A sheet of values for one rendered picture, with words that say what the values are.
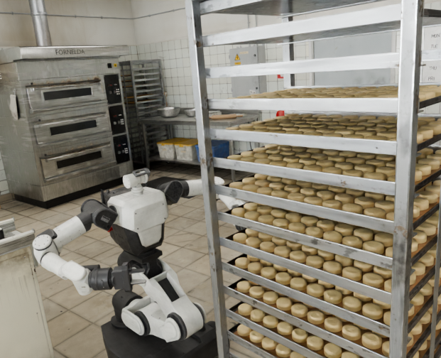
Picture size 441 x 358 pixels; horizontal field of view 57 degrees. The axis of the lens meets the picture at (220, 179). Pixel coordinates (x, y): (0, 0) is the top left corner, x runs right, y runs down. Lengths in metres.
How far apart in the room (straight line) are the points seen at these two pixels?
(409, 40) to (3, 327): 2.08
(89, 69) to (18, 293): 4.20
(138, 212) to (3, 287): 0.73
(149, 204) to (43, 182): 3.74
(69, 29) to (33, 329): 5.46
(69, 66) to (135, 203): 4.03
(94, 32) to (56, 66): 1.79
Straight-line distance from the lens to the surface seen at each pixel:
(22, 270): 2.26
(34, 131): 5.59
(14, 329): 2.36
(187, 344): 2.37
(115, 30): 7.68
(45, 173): 5.66
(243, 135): 1.17
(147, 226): 2.07
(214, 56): 6.67
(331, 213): 1.06
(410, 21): 0.88
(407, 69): 0.88
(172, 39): 7.26
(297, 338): 1.37
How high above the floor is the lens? 1.61
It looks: 15 degrees down
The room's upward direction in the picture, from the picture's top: 5 degrees counter-clockwise
